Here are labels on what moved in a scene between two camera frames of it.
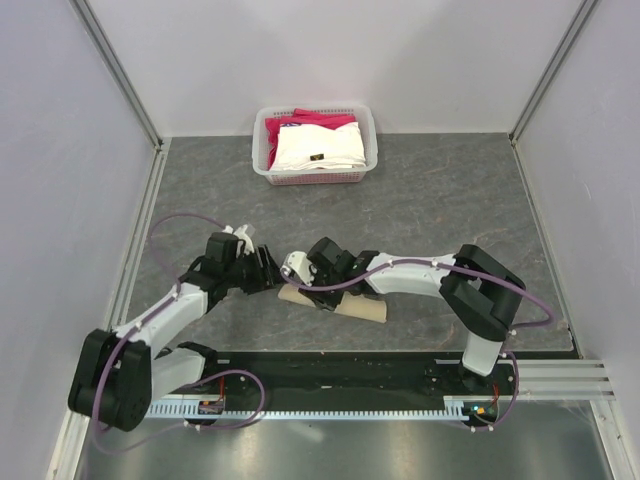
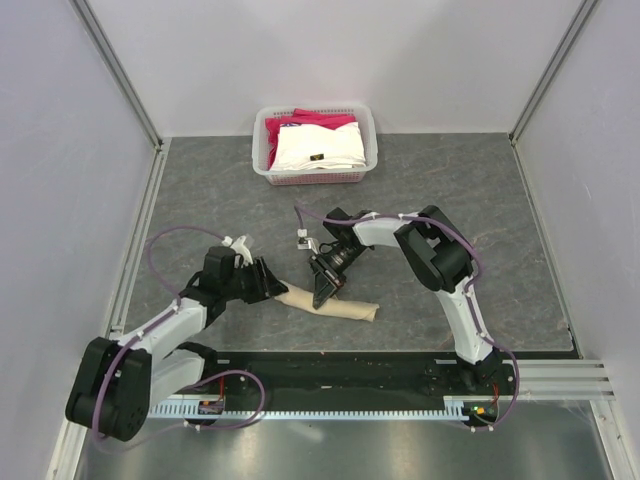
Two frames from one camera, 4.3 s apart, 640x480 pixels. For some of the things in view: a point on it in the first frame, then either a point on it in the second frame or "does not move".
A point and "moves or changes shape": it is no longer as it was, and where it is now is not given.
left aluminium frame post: [107, 55] does not move
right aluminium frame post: [583, 12] does not move
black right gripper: [324, 302] to [326, 280]
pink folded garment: [312, 117] does not move
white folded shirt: [303, 146] does not move
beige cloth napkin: [360, 306] moves or changes shape
